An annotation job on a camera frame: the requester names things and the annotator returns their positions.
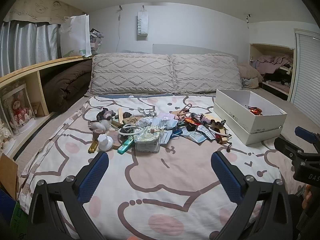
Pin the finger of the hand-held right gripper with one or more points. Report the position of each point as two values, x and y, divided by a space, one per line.
285 147
304 134

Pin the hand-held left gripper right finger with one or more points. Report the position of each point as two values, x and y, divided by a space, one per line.
225 175

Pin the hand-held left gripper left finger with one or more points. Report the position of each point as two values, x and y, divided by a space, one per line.
96 172

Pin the white cardboard box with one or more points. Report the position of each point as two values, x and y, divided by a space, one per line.
257 125

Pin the teal tube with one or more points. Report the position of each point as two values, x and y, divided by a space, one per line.
125 148

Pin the person's right hand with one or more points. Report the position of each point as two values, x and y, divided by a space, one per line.
307 197

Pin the gold lipstick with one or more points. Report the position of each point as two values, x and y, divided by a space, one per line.
93 146

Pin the white round bottle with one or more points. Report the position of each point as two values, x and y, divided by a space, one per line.
105 142

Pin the small brown jar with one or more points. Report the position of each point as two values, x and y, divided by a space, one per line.
99 133

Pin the light blue mask packet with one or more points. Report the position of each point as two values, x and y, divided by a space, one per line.
196 137

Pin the silver mask packet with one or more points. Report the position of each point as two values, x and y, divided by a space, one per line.
206 131

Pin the white plush pompom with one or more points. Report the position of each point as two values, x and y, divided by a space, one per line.
100 125

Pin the white louvered door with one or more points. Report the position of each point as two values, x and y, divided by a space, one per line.
307 75

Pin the dark crochet scrunchie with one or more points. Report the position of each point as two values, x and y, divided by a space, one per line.
105 113

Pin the purple crochet scrunchie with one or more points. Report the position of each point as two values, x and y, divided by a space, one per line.
201 118

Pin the wooden stick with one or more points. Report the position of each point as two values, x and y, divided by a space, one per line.
121 116

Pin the orange red snack packet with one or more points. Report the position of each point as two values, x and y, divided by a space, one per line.
192 121

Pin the blue clip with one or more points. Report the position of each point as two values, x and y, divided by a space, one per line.
177 132

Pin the pile of clothes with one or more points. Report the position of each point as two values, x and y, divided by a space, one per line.
272 66

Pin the beige fleece blanket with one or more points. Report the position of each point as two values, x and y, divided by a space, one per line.
250 71

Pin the lavender paper packet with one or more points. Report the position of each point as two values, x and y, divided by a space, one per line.
165 116

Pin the small cardboard box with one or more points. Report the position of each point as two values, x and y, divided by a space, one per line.
38 109

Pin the brown cardboard sheet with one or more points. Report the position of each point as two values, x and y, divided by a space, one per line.
7 175

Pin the green box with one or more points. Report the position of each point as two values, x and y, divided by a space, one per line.
19 218

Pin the brown comforter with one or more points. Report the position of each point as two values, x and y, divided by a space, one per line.
65 85

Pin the wardrobe niche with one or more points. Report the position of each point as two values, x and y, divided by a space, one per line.
253 52

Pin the white crochet flowers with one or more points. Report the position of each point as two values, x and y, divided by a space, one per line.
5 135

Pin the beige textured pillow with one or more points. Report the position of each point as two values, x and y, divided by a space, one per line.
132 72
205 72

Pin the wooden shelf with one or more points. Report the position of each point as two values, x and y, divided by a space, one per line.
32 80

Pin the grey headboard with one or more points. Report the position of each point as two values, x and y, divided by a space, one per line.
190 49

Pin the clear bin of small packets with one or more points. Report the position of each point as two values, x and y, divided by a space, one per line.
96 41

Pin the white shopping bag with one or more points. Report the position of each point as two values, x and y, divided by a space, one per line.
75 35

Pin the grey curtain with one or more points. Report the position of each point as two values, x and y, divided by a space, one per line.
27 47

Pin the white hanging paper bag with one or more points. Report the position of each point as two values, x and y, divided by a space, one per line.
142 25

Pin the beige valance with drawings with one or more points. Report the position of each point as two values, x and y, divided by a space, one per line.
37 8

